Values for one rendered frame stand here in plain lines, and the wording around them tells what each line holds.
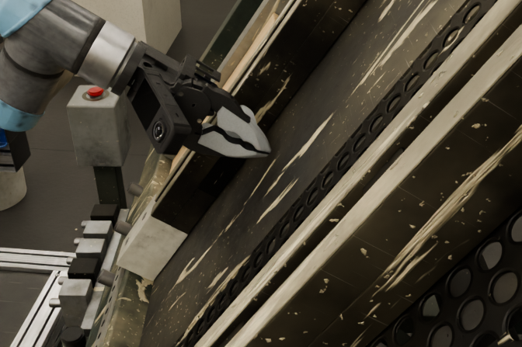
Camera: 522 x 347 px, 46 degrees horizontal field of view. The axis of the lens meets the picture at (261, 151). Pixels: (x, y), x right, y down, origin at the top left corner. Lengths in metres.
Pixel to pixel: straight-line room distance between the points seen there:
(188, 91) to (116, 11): 3.01
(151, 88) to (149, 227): 0.34
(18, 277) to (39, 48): 1.52
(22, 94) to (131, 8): 2.93
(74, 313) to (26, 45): 0.68
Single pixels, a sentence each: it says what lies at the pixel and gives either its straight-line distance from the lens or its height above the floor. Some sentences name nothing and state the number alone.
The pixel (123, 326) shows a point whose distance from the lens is 1.00.
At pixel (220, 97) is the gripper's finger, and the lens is 0.74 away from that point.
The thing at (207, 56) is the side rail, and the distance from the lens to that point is 1.50.
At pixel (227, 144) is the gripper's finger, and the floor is 1.22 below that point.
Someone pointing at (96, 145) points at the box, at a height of 0.82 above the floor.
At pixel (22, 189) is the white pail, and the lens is 2.91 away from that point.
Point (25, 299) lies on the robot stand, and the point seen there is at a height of 0.21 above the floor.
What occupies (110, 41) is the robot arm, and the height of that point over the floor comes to 1.36.
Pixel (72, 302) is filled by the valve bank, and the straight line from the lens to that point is 1.28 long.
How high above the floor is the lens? 1.63
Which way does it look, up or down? 32 degrees down
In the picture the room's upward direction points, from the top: straight up
